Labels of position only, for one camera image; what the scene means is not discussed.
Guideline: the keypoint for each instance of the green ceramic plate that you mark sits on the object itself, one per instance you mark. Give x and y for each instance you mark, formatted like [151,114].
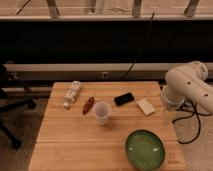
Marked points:
[145,150]

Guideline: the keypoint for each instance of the white rectangular sponge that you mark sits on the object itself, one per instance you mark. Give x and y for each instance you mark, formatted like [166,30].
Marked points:
[146,106]

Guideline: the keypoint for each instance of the translucent white cup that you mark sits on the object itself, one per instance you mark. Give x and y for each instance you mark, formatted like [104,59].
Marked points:
[102,111]

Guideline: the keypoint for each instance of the white tube bottle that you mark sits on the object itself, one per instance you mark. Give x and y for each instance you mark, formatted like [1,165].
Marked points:
[72,94]

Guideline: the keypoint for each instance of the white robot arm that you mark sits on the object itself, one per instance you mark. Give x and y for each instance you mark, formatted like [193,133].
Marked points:
[187,82]

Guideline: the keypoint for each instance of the red brown oblong object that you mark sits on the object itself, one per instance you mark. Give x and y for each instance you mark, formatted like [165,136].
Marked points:
[88,105]

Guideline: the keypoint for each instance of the wooden table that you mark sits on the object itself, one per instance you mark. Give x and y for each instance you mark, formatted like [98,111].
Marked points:
[68,140]

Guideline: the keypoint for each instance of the black smartphone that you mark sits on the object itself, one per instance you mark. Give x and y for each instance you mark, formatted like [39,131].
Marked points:
[123,99]

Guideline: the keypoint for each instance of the black office chair base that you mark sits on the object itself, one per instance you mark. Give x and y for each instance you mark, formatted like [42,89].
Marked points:
[5,77]

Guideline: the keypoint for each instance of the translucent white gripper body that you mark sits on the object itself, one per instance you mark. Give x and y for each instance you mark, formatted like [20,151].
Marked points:
[168,115]

